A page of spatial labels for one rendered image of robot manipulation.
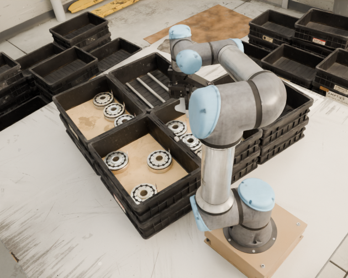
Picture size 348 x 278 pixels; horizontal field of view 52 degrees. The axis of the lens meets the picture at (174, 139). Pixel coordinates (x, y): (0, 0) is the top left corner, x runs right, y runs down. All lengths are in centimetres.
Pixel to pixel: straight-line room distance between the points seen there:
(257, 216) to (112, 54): 222
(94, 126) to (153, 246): 64
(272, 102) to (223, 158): 19
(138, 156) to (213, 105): 79
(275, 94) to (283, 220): 65
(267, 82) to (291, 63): 202
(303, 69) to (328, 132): 103
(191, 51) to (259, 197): 50
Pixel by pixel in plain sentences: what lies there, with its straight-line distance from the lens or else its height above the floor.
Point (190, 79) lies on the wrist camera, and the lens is 133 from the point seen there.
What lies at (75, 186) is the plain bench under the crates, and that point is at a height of 70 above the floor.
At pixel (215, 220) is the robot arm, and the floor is 100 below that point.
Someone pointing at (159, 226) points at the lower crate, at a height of 73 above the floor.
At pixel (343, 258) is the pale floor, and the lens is 230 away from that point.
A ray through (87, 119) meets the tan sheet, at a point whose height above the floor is 83.
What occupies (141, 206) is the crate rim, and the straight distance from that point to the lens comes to 125.
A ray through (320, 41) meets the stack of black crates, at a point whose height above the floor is 52.
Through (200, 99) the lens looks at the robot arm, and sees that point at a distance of 80.
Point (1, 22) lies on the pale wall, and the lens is 462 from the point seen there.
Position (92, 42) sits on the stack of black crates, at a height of 49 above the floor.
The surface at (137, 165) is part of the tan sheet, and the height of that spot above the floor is 83.
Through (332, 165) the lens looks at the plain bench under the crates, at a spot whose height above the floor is 70.
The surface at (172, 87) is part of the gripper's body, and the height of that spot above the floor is 114.
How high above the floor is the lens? 195
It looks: 45 degrees down
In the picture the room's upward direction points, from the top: 7 degrees counter-clockwise
